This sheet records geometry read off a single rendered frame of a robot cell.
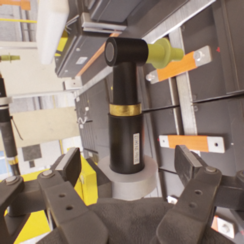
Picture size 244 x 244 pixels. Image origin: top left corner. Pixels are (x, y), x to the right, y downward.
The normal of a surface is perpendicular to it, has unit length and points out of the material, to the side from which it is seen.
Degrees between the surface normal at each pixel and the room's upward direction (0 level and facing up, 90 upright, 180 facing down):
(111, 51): 0
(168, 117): 0
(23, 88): 90
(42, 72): 90
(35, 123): 90
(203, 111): 0
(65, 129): 90
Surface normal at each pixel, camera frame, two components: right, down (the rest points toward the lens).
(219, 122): -0.87, 0.15
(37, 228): 0.49, 0.22
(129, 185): 0.06, 0.26
